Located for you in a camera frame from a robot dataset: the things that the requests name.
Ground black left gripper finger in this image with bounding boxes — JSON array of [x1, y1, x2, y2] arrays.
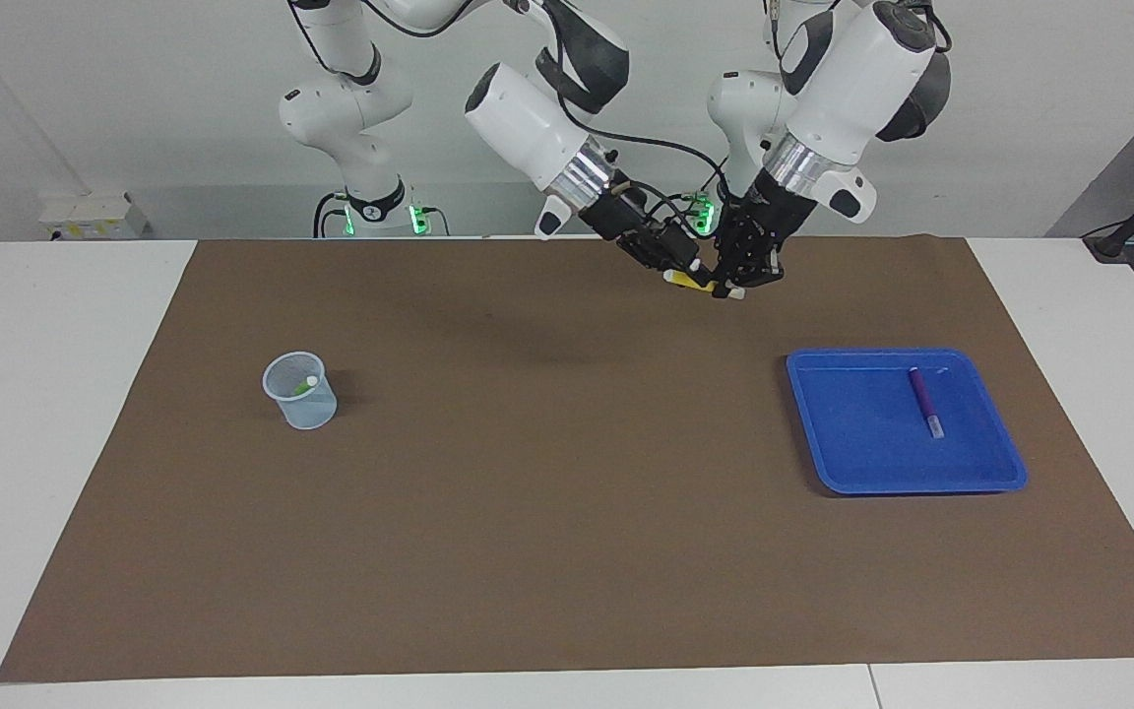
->
[[746, 241, 787, 289], [712, 236, 755, 296]]

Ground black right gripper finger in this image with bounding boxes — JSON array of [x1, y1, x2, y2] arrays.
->
[[624, 241, 686, 287], [648, 223, 701, 275]]

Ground yellow pen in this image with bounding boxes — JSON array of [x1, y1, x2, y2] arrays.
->
[[662, 270, 747, 300]]

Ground purple pen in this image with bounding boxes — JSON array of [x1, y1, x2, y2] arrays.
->
[[908, 367, 946, 440]]

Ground blue plastic tray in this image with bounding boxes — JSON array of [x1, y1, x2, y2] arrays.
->
[[786, 347, 1029, 495]]

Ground brown table mat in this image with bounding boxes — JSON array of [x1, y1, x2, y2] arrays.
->
[[0, 236, 1134, 683]]

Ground translucent plastic cup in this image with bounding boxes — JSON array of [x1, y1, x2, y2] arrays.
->
[[262, 351, 339, 431]]

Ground white power strip box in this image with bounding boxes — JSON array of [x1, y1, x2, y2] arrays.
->
[[40, 192, 150, 240]]

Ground black left base cable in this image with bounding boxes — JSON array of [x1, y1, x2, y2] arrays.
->
[[638, 158, 725, 235]]

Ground black base cable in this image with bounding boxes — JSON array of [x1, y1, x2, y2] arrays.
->
[[314, 192, 450, 238], [638, 158, 725, 235]]

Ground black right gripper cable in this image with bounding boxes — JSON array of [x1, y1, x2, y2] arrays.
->
[[503, 0, 727, 229]]

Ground black right base cable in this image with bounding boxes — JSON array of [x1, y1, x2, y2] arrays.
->
[[314, 192, 450, 238]]

